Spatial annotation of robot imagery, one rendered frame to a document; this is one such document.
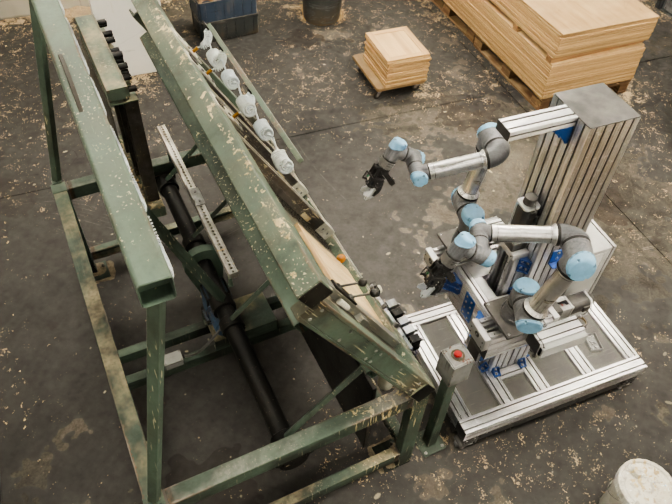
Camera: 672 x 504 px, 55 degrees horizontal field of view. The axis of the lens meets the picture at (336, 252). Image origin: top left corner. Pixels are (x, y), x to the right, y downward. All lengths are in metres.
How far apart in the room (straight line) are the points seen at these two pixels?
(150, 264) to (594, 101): 1.90
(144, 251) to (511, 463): 2.76
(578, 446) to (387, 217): 2.11
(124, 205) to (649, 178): 4.83
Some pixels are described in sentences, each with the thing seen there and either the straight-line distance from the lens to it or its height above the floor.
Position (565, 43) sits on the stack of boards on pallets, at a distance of 6.09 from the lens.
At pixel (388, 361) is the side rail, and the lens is 2.73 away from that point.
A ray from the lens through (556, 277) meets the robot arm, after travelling 2.84.
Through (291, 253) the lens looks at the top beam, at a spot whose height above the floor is 1.94.
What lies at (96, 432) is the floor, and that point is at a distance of 4.13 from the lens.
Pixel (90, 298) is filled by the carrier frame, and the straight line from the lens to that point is 3.66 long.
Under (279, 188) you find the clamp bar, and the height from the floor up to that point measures 1.37.
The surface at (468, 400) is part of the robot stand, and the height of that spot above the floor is 0.21.
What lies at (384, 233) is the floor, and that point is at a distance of 4.91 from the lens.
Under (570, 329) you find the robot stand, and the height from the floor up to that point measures 0.95.
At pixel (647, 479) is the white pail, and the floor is 0.35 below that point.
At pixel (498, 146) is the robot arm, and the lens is 3.12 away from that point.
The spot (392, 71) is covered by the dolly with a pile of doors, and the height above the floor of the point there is 0.30.
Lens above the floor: 3.55
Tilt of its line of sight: 48 degrees down
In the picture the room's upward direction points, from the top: 4 degrees clockwise
